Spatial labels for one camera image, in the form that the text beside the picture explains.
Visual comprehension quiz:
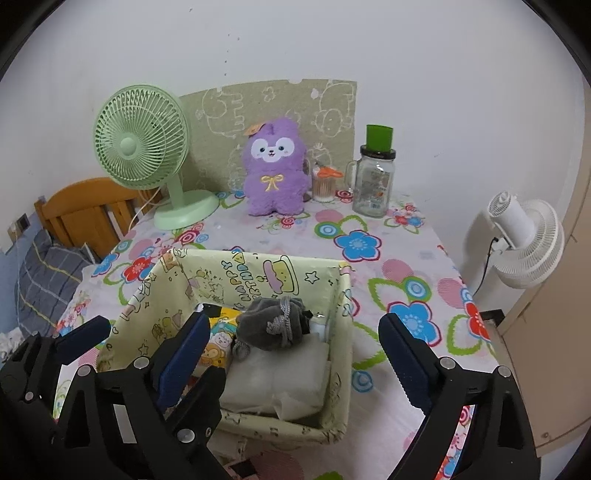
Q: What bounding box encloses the cream fan cable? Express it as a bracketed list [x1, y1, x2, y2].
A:
[130, 187, 162, 229]

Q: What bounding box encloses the white cloth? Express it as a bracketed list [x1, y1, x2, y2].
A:
[0, 330, 24, 361]
[221, 339, 332, 421]

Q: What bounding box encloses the white crumpled cloth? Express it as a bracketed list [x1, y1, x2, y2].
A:
[0, 330, 24, 361]

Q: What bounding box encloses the yellow cartoon fabric basket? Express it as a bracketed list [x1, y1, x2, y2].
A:
[97, 247, 355, 446]

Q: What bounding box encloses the grey plaid pillow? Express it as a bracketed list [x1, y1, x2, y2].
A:
[14, 228, 93, 333]

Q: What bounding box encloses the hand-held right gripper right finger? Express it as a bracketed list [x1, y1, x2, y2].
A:
[378, 313, 541, 480]

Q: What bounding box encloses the grey drawstring pouch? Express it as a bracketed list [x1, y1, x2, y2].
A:
[232, 296, 312, 358]

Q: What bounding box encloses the black fan cable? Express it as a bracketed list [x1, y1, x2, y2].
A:
[473, 237, 502, 296]

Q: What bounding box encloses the flowered tablecloth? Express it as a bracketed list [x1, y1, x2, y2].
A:
[53, 187, 502, 480]

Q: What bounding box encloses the wooden headboard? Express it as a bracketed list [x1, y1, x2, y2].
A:
[34, 178, 162, 264]

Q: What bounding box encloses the toothpick holder with orange lid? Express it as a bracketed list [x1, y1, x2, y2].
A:
[311, 161, 345, 203]

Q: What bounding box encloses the green cartoon wall board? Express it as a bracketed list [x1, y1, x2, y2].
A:
[178, 78, 358, 195]

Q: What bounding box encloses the green desk fan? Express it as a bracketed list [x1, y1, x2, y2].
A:
[93, 84, 219, 230]

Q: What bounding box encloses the white wall fan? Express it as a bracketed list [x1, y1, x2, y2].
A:
[487, 191, 566, 289]

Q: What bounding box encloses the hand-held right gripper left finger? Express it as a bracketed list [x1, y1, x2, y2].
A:
[46, 312, 222, 480]

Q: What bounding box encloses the glass jar with green lid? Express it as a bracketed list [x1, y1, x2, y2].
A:
[345, 124, 398, 219]

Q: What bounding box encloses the beige wardrobe door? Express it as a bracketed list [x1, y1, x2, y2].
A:
[501, 83, 591, 457]

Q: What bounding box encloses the purple plush toy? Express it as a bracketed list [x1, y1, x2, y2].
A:
[242, 117, 311, 217]

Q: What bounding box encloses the colourful tissue pack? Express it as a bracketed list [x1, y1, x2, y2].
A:
[196, 309, 242, 377]

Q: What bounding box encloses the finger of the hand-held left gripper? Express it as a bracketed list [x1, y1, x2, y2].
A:
[164, 367, 227, 446]
[16, 316, 112, 402]

